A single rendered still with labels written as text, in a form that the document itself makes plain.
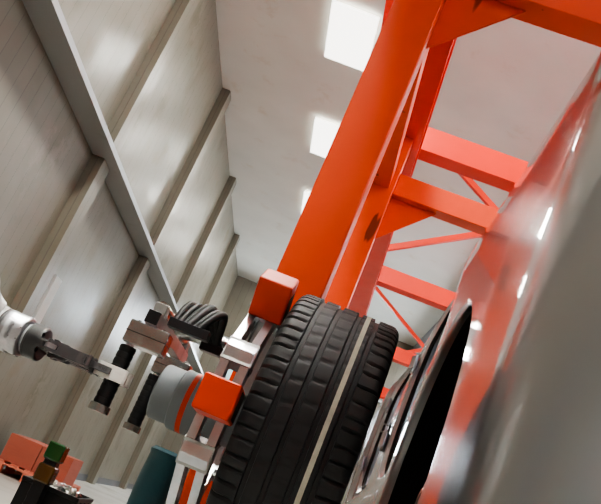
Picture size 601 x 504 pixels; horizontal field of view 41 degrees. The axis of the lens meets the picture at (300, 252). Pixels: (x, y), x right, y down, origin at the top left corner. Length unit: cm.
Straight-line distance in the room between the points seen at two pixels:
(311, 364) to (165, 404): 40
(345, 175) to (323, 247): 25
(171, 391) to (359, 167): 108
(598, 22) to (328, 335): 178
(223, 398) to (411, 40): 166
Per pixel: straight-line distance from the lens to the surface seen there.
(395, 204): 470
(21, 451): 953
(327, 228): 247
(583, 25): 305
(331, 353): 157
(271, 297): 167
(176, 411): 179
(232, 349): 159
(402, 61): 276
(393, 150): 422
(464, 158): 544
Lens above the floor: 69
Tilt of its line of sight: 18 degrees up
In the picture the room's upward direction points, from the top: 23 degrees clockwise
